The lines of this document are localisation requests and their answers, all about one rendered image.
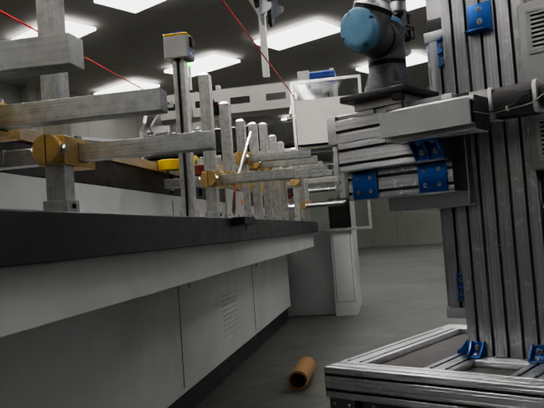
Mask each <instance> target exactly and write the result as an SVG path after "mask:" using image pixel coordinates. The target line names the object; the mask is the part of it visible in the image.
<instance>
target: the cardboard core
mask: <svg viewBox="0 0 544 408"><path fill-rule="evenodd" d="M315 368H316V363H315V361H314V359H313V358H311V357H309V356H304V357H302V358H301V359H300V360H299V362H298V363H297V364H296V366H295V368H294V369H293V371H292V372H291V374H290V376H289V377H288V384H289V385H290V387H291V388H292V389H294V390H295V391H300V390H303V389H305V388H306V386H307V384H308V382H309V380H310V378H311V376H312V374H313V372H314V370H315Z"/></svg>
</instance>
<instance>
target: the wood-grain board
mask: <svg viewBox="0 0 544 408"><path fill-rule="evenodd" d="M19 132H20V140H19V141H20V142H27V143H31V144H33V143H34V141H35V140H36V139H37V138H38V137H39V136H41V135H43V133H42V132H40V131H36V130H30V129H28V128H27V129H19ZM106 161H110V162H114V163H117V164H124V165H128V166H131V167H136V168H141V169H146V170H149V171H153V172H160V171H159V169H158V163H156V162H152V161H149V160H145V159H140V158H129V159H113V160H106ZM160 173H163V174H167V172H160ZM172 175H173V176H178V177H180V171H175V174H172Z"/></svg>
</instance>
